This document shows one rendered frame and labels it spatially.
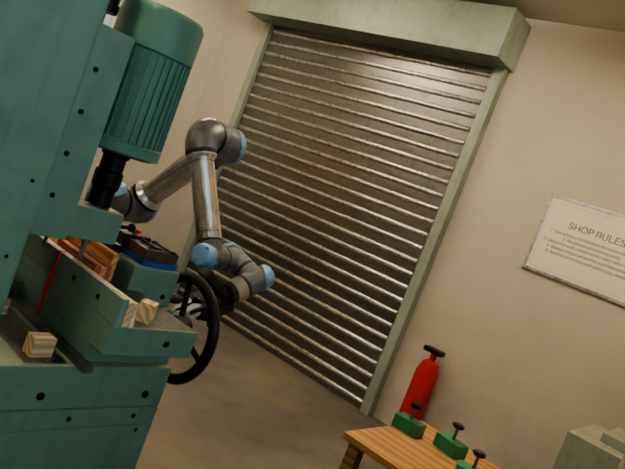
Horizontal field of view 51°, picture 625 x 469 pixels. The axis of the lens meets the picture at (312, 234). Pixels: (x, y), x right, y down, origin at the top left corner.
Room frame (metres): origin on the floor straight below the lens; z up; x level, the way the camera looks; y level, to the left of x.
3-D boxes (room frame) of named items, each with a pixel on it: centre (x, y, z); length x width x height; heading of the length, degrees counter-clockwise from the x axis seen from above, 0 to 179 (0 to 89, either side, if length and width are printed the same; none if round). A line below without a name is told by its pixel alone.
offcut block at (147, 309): (1.29, 0.26, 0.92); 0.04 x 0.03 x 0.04; 3
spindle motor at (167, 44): (1.39, 0.45, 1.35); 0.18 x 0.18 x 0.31
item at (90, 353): (1.43, 0.42, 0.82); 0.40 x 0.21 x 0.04; 50
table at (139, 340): (1.50, 0.42, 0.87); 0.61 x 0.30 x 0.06; 50
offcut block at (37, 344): (1.18, 0.40, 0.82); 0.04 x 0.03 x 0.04; 144
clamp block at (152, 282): (1.56, 0.36, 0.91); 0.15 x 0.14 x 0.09; 50
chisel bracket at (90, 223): (1.37, 0.47, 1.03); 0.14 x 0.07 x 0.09; 140
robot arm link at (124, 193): (2.15, 0.69, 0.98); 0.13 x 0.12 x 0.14; 151
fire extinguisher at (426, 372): (3.90, -0.95, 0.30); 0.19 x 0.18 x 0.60; 143
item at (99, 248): (1.49, 0.47, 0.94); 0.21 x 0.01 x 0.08; 50
